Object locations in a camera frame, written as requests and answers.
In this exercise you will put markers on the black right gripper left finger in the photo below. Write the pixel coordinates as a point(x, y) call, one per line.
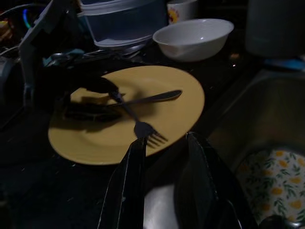
point(126, 190)

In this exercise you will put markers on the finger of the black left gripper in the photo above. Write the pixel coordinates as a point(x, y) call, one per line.
point(95, 114)
point(90, 78)

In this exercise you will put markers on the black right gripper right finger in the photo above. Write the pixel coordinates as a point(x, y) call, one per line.
point(202, 190)

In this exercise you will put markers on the silver metal fork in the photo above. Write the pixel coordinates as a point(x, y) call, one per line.
point(143, 128)

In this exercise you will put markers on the lemon print plate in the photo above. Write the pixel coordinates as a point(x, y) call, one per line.
point(274, 181)

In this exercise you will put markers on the translucent plastic food container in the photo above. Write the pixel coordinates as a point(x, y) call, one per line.
point(124, 23)

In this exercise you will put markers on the yellow dinner plate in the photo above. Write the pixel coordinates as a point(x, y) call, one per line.
point(166, 114)

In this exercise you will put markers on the stainless steel sink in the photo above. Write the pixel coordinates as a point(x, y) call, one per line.
point(250, 107)

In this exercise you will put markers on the white bowl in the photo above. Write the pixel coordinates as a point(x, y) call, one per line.
point(190, 40)

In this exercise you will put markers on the white printed mug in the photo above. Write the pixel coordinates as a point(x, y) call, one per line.
point(183, 10)

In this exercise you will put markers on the blue flat pad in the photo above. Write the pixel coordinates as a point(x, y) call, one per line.
point(286, 64)

